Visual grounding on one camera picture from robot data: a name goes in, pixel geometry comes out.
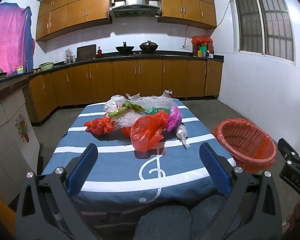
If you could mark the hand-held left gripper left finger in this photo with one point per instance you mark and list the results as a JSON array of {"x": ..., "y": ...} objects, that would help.
[{"x": 82, "y": 170}]

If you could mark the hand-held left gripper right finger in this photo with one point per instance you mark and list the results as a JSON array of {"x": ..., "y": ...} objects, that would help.
[{"x": 215, "y": 170}]

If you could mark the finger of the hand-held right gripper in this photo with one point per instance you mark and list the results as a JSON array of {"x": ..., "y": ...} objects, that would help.
[{"x": 286, "y": 148}]

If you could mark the red lined waste basket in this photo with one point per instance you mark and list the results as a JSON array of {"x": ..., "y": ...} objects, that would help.
[{"x": 247, "y": 142}]

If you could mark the teal green plastic bag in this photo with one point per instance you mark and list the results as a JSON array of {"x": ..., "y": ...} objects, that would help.
[{"x": 152, "y": 110}]

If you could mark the clear bubble wrap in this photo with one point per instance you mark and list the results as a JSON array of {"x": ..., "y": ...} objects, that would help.
[{"x": 152, "y": 103}]

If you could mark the blue striped tablecloth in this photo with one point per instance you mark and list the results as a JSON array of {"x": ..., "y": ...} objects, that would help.
[{"x": 115, "y": 160}]

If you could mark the knotted red plastic bag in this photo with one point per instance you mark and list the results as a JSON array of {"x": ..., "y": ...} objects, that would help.
[{"x": 97, "y": 126}]

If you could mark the person's right leg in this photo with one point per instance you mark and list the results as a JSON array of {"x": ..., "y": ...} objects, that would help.
[{"x": 210, "y": 217}]

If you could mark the person's leg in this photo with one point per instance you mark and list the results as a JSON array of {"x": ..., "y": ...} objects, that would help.
[
  {"x": 162, "y": 225},
  {"x": 210, "y": 217}
]

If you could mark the small clear knotted bag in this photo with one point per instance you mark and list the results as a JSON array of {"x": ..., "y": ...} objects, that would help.
[{"x": 182, "y": 132}]

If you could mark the magenta plastic bag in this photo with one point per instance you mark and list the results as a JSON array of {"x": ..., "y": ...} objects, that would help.
[{"x": 173, "y": 117}]

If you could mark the large red plastic bag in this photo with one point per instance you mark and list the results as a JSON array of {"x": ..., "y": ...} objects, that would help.
[{"x": 145, "y": 132}]

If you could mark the person's left leg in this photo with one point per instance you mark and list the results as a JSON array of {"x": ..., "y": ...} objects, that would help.
[{"x": 162, "y": 225}]

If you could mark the olive green knotted bag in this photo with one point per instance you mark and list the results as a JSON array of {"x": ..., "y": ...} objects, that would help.
[{"x": 126, "y": 106}]

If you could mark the yellow plastic object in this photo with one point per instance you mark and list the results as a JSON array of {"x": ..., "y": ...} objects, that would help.
[{"x": 1, "y": 220}]

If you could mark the wooden lower kitchen cabinets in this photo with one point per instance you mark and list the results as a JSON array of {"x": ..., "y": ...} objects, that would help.
[{"x": 125, "y": 80}]

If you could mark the wooden kitchen cabinets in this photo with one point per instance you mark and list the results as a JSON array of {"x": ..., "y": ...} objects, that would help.
[
  {"x": 75, "y": 7},
  {"x": 125, "y": 80}
]

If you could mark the green basin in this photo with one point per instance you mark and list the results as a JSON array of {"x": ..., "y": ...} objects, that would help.
[{"x": 46, "y": 66}]

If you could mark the white cup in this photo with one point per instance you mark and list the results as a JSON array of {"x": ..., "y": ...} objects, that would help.
[{"x": 211, "y": 55}]

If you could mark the clear bag with jars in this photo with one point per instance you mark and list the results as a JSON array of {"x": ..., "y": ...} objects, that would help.
[{"x": 69, "y": 56}]

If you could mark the brown cutting board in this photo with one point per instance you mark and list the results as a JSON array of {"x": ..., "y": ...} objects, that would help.
[{"x": 86, "y": 52}]

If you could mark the yellow plastic bottle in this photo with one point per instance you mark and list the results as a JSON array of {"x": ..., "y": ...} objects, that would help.
[{"x": 20, "y": 70}]

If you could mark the red bottle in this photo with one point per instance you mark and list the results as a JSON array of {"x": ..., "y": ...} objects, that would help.
[{"x": 100, "y": 53}]

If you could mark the green canister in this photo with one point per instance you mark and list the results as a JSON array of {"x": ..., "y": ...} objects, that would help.
[{"x": 204, "y": 48}]

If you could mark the barred window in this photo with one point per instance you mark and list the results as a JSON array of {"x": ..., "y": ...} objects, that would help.
[{"x": 265, "y": 22}]

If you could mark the black wok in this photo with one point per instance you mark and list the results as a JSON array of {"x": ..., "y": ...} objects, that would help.
[{"x": 125, "y": 48}]

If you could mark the red bag over containers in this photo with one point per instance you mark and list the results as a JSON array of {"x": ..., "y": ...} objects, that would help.
[{"x": 202, "y": 40}]

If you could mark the black kitchen countertop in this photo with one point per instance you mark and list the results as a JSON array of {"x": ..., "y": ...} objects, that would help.
[{"x": 145, "y": 55}]

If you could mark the lidded dark wok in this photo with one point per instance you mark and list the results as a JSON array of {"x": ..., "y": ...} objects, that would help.
[{"x": 148, "y": 46}]

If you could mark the pink and blue curtain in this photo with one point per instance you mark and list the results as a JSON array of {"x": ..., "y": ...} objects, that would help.
[{"x": 7, "y": 37}]

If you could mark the wooden upper kitchen cabinets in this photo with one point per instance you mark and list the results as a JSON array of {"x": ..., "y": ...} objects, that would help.
[{"x": 75, "y": 7}]

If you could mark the steel range hood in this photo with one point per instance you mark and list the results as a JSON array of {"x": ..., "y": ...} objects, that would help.
[{"x": 135, "y": 6}]

